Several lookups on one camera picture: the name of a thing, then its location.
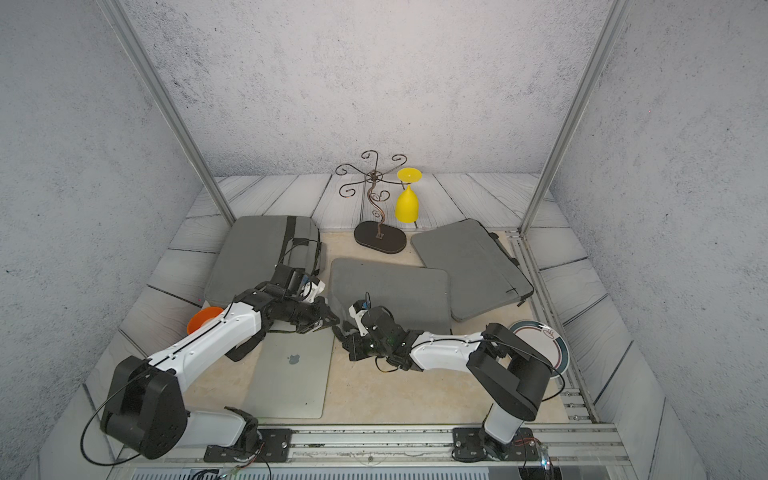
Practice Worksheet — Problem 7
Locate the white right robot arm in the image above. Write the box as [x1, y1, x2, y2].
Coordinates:
[332, 301, 557, 446]

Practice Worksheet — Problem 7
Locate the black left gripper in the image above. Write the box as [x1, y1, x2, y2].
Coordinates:
[284, 296, 344, 334]

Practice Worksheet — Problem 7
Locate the yellow plastic goblet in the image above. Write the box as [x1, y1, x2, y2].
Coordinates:
[395, 167, 422, 223]

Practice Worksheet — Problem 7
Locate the orange bowl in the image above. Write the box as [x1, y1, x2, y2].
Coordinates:
[186, 307, 223, 335]

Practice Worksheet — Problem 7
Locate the aluminium corner post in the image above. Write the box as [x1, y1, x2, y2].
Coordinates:
[97, 0, 236, 226]
[518, 0, 632, 237]

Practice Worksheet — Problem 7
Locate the silver apple laptop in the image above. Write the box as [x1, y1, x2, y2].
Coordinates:
[242, 330, 334, 419]

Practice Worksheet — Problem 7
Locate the right aluminium corner post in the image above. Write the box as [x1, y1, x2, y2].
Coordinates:
[518, 0, 632, 237]

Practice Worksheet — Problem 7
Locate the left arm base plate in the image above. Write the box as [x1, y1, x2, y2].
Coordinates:
[203, 428, 293, 464]

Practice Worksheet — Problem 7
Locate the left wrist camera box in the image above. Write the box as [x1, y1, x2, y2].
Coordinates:
[266, 264, 326, 303]

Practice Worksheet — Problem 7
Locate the patterned plate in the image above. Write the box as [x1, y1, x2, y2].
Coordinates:
[510, 320, 571, 378]

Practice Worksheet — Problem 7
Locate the left aluminium corner post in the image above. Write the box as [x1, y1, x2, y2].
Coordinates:
[97, 0, 236, 226]

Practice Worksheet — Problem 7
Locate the brown wire cup stand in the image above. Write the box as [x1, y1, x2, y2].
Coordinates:
[335, 149, 407, 255]

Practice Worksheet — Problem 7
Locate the aluminium front rail frame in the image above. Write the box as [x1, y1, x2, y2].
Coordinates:
[111, 387, 636, 479]

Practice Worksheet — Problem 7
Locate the grey laptop bag with strap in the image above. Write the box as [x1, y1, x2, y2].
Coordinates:
[203, 215, 324, 308]

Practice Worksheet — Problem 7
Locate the grey laptop sleeve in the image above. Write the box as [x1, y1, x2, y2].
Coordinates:
[328, 258, 452, 334]
[411, 219, 534, 322]

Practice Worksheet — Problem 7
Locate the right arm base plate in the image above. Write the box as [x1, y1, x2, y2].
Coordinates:
[451, 427, 541, 463]

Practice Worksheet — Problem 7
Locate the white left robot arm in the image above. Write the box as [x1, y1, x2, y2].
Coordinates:
[100, 278, 339, 461]

